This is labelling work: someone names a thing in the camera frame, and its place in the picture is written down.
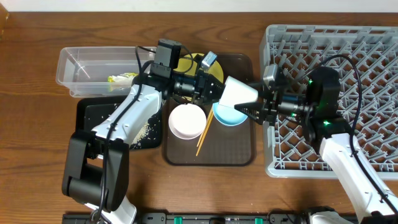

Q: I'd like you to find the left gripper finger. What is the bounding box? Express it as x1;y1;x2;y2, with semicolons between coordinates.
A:
208;76;224;90
205;93;222;105

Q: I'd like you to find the white cup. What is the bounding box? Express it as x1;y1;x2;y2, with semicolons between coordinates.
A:
219;77;259;108

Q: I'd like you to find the blue bowl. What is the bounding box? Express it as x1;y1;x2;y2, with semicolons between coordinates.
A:
212;102;248;126

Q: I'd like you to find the yellow-green snack wrapper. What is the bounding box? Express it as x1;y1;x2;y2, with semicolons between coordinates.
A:
107;72;138;91

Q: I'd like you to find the white rice pile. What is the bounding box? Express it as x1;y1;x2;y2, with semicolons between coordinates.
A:
130;116;162;150

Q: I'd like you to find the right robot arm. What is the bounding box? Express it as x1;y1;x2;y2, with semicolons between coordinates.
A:
234;55;397;223

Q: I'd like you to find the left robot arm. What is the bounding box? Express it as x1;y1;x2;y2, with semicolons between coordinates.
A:
62;39;224;223

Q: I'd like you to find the grey dishwasher rack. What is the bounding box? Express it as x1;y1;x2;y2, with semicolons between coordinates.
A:
259;24;397;180

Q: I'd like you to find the black food-waste tray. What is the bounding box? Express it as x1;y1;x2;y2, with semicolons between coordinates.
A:
75;96;163;131

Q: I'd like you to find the clear plastic waste bin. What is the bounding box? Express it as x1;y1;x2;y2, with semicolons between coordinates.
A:
56;47;156;98

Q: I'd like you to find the wooden chopstick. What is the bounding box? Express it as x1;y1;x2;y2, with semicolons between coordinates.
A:
196;107;213;147
195;109;214;156

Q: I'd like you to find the yellow plate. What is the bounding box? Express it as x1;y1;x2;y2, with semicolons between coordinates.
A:
174;53;224;104

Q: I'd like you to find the brown serving tray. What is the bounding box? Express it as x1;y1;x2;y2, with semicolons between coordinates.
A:
162;53;256;166

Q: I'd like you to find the black rail with green clips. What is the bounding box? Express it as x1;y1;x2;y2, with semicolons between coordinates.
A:
61;212;312;224

